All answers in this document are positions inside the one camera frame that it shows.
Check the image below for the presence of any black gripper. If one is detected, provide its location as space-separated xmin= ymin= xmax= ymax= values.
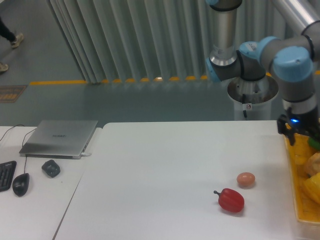
xmin=276 ymin=106 xmax=320 ymax=146

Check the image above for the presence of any yellow bell pepper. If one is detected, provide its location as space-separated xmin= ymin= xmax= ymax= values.
xmin=302 ymin=173 xmax=320 ymax=204

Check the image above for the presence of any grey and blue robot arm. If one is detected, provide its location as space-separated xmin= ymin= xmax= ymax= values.
xmin=206 ymin=0 xmax=320 ymax=145

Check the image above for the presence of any yellow woven basket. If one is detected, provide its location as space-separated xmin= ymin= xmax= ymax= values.
xmin=284 ymin=133 xmax=320 ymax=225

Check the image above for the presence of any green bell pepper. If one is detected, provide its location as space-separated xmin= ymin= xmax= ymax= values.
xmin=307 ymin=137 xmax=320 ymax=151

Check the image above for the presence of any red bell pepper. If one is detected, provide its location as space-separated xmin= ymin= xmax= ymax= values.
xmin=213 ymin=188 xmax=245 ymax=213

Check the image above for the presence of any beige bread loaf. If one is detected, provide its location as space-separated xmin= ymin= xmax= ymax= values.
xmin=304 ymin=152 xmax=320 ymax=177

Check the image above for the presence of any brown egg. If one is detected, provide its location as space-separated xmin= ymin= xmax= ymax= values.
xmin=236 ymin=172 xmax=256 ymax=188

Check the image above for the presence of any silver closed laptop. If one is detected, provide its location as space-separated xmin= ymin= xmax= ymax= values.
xmin=19 ymin=120 xmax=98 ymax=159

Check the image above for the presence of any small black device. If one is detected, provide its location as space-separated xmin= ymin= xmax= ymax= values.
xmin=41 ymin=159 xmax=61 ymax=178

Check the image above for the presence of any black computer mouse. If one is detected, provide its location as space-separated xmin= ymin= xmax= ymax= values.
xmin=12 ymin=173 xmax=30 ymax=197

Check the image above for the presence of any black keyboard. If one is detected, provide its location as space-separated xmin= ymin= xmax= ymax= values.
xmin=0 ymin=161 xmax=17 ymax=192

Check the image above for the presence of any person's leg with sneaker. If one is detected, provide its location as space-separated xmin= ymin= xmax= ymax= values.
xmin=0 ymin=19 xmax=24 ymax=49

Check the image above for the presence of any beige sneaker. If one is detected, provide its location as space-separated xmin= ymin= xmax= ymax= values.
xmin=0 ymin=62 xmax=9 ymax=74

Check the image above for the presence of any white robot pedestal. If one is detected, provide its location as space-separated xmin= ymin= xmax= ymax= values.
xmin=227 ymin=75 xmax=279 ymax=121

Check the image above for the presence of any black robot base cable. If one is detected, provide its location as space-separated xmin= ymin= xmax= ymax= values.
xmin=241 ymin=93 xmax=249 ymax=119

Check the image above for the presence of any black mouse cable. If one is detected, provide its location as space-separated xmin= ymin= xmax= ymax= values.
xmin=21 ymin=127 xmax=38 ymax=174

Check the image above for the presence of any black laptop cable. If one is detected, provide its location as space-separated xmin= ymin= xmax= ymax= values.
xmin=0 ymin=124 xmax=26 ymax=142

